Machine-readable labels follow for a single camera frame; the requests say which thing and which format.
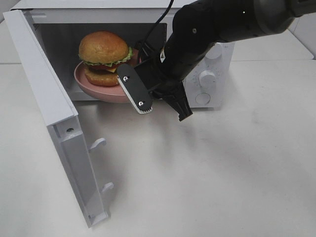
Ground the white microwave oven body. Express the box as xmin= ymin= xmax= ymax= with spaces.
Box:
xmin=10 ymin=0 xmax=234 ymax=108

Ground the pink round plate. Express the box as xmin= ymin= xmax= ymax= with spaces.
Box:
xmin=74 ymin=61 xmax=129 ymax=103

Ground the toy hamburger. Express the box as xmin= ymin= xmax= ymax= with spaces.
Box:
xmin=79 ymin=31 xmax=134 ymax=86

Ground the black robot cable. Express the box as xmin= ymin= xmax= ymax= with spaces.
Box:
xmin=134 ymin=0 xmax=175 ymax=65

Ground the white microwave door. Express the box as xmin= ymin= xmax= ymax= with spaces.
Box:
xmin=4 ymin=10 xmax=114 ymax=227

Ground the lower white timer knob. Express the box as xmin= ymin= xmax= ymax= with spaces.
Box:
xmin=198 ymin=70 xmax=216 ymax=88

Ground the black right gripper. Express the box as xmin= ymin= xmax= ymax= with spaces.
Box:
xmin=117 ymin=41 xmax=205 ymax=121

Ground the round white door button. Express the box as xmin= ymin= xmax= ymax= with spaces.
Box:
xmin=195 ymin=93 xmax=210 ymax=105

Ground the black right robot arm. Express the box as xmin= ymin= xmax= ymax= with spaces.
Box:
xmin=117 ymin=0 xmax=316 ymax=120

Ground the upper white power knob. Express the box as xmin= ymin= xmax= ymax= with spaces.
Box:
xmin=205 ymin=43 xmax=222 ymax=60

